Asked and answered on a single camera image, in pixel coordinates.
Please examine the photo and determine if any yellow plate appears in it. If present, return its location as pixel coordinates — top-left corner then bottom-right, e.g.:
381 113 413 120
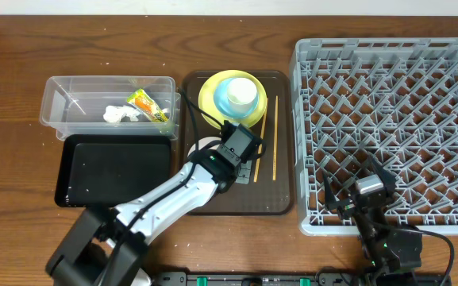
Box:
198 70 267 128

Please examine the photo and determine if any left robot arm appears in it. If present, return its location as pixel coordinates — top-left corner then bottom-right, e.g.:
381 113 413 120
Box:
45 122 266 285

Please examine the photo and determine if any white tissue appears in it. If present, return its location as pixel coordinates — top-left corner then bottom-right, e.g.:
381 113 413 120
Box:
103 106 140 123

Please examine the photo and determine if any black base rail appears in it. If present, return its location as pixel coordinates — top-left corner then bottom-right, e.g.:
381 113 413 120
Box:
151 269 452 286

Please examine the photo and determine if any light blue bowl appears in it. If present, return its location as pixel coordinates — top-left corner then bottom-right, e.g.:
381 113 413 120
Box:
214 78 259 118

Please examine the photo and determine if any white cup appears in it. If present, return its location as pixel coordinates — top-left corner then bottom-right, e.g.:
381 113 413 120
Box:
226 78 258 114

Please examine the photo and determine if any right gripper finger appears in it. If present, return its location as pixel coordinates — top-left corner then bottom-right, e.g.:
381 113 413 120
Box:
367 157 397 189
322 172 339 211

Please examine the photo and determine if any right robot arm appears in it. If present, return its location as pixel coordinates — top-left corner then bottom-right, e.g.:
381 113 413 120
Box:
322 157 422 285

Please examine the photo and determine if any grey dishwasher rack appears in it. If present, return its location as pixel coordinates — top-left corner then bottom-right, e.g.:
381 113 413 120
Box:
290 37 458 236

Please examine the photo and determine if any black rectangular tray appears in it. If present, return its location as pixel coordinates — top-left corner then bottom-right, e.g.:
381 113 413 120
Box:
54 134 171 207

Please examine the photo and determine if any dark brown serving tray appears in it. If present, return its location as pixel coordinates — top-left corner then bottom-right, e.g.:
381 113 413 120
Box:
191 71 295 216

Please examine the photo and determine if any left wooden chopstick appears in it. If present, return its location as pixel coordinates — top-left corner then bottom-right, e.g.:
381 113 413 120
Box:
253 99 268 183

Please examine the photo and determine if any green orange snack wrapper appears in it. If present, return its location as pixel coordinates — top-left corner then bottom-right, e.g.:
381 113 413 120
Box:
126 89 169 123

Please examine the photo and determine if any clear plastic bin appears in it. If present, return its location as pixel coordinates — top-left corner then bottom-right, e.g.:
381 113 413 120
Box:
40 75 180 140

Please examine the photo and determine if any white bowl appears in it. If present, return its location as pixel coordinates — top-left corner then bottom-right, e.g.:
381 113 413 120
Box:
187 137 222 160

